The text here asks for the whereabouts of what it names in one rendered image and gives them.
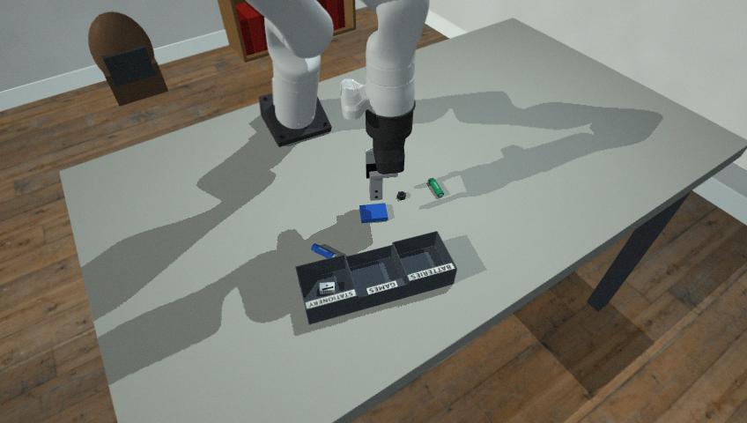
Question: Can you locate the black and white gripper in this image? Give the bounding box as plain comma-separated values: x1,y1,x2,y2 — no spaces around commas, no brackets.
340,77,416,201

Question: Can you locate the black three-compartment bin rack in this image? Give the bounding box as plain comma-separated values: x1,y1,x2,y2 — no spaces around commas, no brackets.
299,231,457,324

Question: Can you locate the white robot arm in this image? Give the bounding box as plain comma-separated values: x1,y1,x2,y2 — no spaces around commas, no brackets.
245,0,430,130

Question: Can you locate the green battery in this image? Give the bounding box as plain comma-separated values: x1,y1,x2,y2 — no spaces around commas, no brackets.
428,177,444,197

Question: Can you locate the blue aa battery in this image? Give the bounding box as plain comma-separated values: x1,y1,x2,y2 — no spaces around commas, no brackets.
311,243,337,258

